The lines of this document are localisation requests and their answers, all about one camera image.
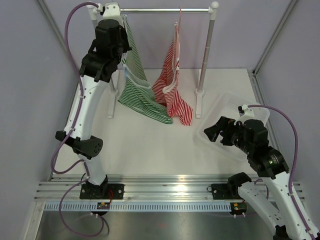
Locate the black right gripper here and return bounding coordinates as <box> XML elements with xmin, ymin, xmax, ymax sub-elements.
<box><xmin>204</xmin><ymin>115</ymin><xmax>253</xmax><ymax>154</ymax></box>

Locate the green striped tank top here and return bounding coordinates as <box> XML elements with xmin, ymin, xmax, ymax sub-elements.
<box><xmin>118</xmin><ymin>16</ymin><xmax>173</xmax><ymax>125</ymax></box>

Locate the blue wire hanger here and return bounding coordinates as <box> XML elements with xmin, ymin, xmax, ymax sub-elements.
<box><xmin>121</xmin><ymin>14</ymin><xmax>130</xmax><ymax>78</ymax></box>

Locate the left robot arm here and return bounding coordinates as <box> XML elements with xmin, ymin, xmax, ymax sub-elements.
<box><xmin>55</xmin><ymin>19</ymin><xmax>131</xmax><ymax>199</ymax></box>

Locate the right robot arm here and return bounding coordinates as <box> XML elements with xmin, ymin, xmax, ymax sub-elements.
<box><xmin>203</xmin><ymin>116</ymin><xmax>320</xmax><ymax>240</ymax></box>

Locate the red striped tank top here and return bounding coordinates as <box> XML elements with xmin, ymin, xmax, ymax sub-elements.
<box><xmin>152</xmin><ymin>22</ymin><xmax>193</xmax><ymax>126</ymax></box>

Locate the clear plastic basket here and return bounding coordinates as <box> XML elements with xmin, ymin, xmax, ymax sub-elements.
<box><xmin>196</xmin><ymin>91</ymin><xmax>271</xmax><ymax>163</ymax></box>

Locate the white clothes rack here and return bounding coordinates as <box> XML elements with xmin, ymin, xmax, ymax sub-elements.
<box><xmin>87</xmin><ymin>1</ymin><xmax>220</xmax><ymax>119</ymax></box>

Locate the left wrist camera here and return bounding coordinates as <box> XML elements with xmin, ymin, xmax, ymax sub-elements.
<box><xmin>97</xmin><ymin>2</ymin><xmax>123</xmax><ymax>25</ymax></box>

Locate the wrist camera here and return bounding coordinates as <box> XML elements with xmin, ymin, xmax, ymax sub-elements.
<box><xmin>97</xmin><ymin>2</ymin><xmax>123</xmax><ymax>25</ymax></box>
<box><xmin>238</xmin><ymin>104</ymin><xmax>255</xmax><ymax>120</ymax></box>

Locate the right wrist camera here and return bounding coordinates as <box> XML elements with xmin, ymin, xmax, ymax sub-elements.
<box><xmin>238</xmin><ymin>104</ymin><xmax>255</xmax><ymax>120</ymax></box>

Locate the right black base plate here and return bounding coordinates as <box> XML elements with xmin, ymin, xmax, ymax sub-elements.
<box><xmin>206</xmin><ymin>183</ymin><xmax>241</xmax><ymax>200</ymax></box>

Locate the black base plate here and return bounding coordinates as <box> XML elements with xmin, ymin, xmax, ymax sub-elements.
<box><xmin>79</xmin><ymin>183</ymin><xmax>125</xmax><ymax>200</ymax></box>
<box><xmin>206</xmin><ymin>183</ymin><xmax>241</xmax><ymax>200</ymax></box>

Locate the red wire hanger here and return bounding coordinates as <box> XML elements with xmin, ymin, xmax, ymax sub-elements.
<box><xmin>174</xmin><ymin>7</ymin><xmax>182</xmax><ymax>34</ymax></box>

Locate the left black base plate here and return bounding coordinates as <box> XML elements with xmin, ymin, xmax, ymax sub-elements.
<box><xmin>79</xmin><ymin>183</ymin><xmax>125</xmax><ymax>200</ymax></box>

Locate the aluminium mounting rail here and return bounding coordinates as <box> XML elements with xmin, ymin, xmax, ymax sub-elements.
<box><xmin>33</xmin><ymin>174</ymin><xmax>307</xmax><ymax>202</ymax></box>

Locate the white slotted cable duct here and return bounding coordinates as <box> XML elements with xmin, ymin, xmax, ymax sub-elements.
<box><xmin>44</xmin><ymin>201</ymin><xmax>231</xmax><ymax>213</ymax></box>

